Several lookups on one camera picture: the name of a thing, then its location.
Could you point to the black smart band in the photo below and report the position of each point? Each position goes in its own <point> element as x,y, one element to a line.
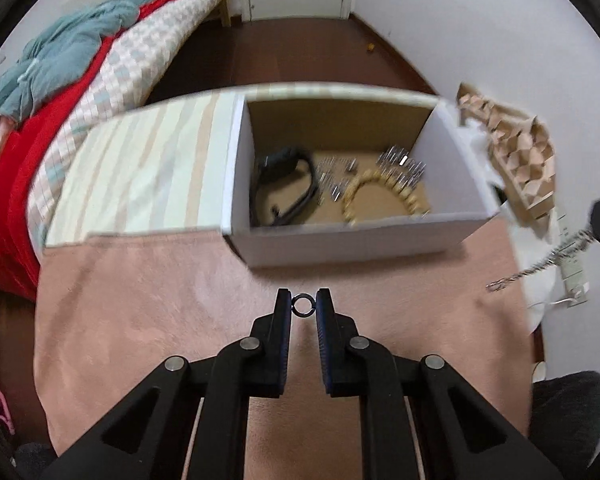
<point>285,156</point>

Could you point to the person's dark fleece pants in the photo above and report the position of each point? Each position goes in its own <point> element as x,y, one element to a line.
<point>570,420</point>

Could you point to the pink slippers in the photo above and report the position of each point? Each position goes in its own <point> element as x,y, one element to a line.
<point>0,410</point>

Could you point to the teal quilt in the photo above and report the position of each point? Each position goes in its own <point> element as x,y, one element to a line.
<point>65,45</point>

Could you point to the checkered bed sheet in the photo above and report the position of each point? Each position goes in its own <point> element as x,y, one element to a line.
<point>140,55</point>

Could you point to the white cardboard box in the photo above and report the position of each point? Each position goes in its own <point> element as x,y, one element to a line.
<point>330,247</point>

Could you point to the wooden bed frame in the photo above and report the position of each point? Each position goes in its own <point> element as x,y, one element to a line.
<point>230,5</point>

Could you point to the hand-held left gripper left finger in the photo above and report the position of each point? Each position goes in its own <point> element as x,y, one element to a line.
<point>281,340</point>

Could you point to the brown patterned scarf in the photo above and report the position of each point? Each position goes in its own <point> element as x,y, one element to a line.
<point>515,160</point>

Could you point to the pink and striped tablecloth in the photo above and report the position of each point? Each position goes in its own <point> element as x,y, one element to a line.
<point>155,310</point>

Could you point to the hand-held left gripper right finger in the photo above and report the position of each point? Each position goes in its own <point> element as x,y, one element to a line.
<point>325,340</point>

